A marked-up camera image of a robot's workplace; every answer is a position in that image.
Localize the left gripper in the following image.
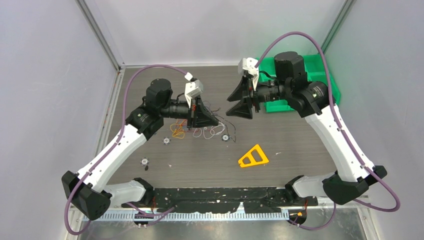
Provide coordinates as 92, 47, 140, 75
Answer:
160, 94, 219, 131

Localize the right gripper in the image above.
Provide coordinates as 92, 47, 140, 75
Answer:
226, 75, 290, 120

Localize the white wire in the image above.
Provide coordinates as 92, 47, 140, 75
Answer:
192, 121, 227, 140

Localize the yellow wire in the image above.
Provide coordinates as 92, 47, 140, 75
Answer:
170, 119, 188, 140

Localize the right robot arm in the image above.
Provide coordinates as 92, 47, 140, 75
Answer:
226, 51, 388, 205

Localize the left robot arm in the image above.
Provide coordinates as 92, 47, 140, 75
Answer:
61, 78, 219, 221

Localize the poker chip centre right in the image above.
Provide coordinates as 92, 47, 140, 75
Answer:
221, 134, 231, 142

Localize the poker chip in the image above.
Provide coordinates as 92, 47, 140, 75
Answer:
162, 137, 171, 145
140, 158, 149, 166
221, 134, 231, 142

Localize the yellow triangular plastic part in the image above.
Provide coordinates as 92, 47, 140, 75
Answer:
238, 144, 270, 168

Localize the poker chip lower left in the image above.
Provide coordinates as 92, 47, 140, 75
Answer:
140, 158, 149, 166

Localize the green compartment bin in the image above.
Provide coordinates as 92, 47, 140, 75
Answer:
259, 54, 341, 113

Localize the left controller board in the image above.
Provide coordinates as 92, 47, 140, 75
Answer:
133, 212, 155, 226

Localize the controller board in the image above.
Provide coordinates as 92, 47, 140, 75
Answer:
287, 210, 308, 225
133, 212, 155, 226

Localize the right controller board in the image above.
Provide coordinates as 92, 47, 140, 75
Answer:
287, 210, 308, 225

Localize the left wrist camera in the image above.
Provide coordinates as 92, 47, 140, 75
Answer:
184, 72, 204, 108

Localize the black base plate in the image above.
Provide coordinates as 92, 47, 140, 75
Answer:
138, 186, 318, 214

